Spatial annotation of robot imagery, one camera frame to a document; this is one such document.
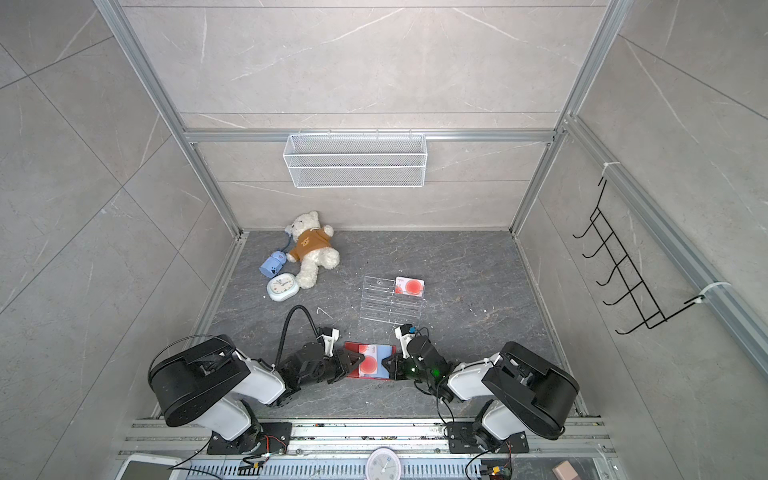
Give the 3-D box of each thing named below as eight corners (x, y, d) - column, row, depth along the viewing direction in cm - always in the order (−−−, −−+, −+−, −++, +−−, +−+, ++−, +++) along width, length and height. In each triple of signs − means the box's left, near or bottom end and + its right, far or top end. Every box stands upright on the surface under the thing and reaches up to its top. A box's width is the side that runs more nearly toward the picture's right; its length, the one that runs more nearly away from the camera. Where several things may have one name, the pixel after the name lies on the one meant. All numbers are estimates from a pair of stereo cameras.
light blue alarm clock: (265, 301, 100) (262, 297, 98) (272, 277, 107) (270, 273, 105) (296, 301, 100) (294, 297, 98) (301, 277, 107) (299, 273, 105)
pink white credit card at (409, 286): (394, 303, 100) (394, 286, 92) (396, 293, 103) (396, 276, 95) (421, 307, 99) (424, 290, 91) (422, 297, 102) (425, 280, 94)
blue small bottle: (261, 274, 107) (257, 268, 104) (277, 255, 113) (274, 248, 110) (273, 279, 106) (270, 272, 103) (289, 259, 112) (286, 252, 109)
